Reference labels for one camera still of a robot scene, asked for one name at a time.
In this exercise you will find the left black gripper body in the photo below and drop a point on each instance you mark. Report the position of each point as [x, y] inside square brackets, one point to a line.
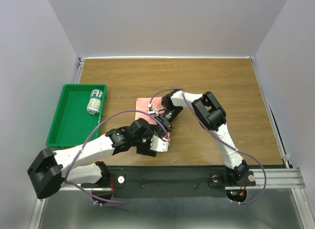
[143, 144]

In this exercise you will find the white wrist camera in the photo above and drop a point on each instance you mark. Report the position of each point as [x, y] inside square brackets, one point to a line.
[159, 144]
[151, 110]

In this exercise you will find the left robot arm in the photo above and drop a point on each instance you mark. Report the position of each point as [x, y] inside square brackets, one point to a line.
[50, 170]

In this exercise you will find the rabbit print towel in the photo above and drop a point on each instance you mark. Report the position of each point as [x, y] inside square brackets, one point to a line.
[95, 100]

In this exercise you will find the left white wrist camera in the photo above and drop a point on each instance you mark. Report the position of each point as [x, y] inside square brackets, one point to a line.
[159, 144]

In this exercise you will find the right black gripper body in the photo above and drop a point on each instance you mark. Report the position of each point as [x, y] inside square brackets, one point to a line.
[168, 117]

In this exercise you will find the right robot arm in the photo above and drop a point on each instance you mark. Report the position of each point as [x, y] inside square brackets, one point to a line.
[212, 117]

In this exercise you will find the aluminium frame rail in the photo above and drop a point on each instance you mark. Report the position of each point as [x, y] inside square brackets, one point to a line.
[134, 83]

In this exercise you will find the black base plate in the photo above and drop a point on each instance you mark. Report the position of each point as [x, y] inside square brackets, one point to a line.
[173, 181]

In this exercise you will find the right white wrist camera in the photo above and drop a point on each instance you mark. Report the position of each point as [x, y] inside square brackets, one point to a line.
[151, 110]

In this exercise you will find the green plastic tray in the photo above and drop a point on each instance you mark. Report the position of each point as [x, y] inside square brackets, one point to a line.
[72, 123]

